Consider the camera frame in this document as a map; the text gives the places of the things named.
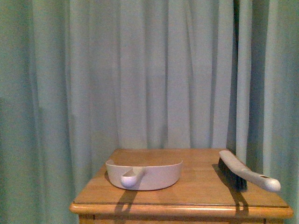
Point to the beige plastic dustpan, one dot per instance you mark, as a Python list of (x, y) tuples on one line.
[(143, 178)]

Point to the beige hand brush black bristles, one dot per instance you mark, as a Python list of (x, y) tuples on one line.
[(237, 174)]

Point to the teal pleated curtain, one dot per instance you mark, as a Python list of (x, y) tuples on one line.
[(80, 78)]

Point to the wooden nightstand cabinet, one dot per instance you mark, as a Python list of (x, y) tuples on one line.
[(200, 196)]

